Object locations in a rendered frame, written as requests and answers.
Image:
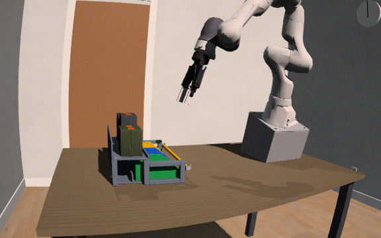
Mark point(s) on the blue open bin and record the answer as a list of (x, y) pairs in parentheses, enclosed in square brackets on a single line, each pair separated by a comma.
[(150, 150)]

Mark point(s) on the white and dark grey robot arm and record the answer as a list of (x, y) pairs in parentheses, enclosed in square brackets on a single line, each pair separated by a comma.
[(226, 35)]

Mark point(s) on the grey metal bin shelf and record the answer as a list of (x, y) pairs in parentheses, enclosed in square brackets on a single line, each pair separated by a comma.
[(123, 173)]

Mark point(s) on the yellow bin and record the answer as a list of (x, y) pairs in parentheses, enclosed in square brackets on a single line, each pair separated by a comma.
[(149, 144)]

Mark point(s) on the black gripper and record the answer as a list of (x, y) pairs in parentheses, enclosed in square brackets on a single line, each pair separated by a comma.
[(195, 74)]

